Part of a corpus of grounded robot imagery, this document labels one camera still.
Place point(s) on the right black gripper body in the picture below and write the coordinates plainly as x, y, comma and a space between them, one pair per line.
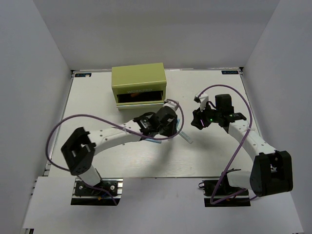
208, 116

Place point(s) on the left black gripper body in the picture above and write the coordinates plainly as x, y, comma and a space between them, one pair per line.
169, 129

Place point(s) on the drawer of chest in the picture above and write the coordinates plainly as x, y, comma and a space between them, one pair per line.
143, 100

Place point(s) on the green metal drawer chest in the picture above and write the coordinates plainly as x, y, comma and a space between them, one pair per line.
138, 78

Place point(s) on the blue capped highlighter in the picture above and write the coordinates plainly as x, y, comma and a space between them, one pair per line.
178, 126

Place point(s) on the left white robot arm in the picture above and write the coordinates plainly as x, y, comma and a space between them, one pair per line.
81, 146

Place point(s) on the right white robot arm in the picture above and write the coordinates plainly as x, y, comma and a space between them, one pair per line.
271, 172

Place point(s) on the green capped highlighter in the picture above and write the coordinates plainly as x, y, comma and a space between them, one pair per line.
186, 137

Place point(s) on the blue uncapped highlighter pen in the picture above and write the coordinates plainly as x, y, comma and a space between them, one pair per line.
153, 140

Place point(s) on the right blue corner label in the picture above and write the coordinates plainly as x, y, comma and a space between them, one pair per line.
229, 72

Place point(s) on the blue corner label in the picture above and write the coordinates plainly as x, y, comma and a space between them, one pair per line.
83, 75
229, 72

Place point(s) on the left blue corner label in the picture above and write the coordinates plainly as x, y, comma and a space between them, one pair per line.
83, 75

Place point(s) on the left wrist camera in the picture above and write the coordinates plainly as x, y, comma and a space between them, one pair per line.
171, 104

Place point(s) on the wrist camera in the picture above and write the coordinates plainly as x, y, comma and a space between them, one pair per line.
171, 104
202, 99

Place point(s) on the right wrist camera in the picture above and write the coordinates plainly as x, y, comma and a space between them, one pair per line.
202, 99

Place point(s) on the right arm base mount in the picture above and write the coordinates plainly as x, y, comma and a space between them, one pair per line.
241, 200

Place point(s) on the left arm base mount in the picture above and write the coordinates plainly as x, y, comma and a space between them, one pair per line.
108, 193

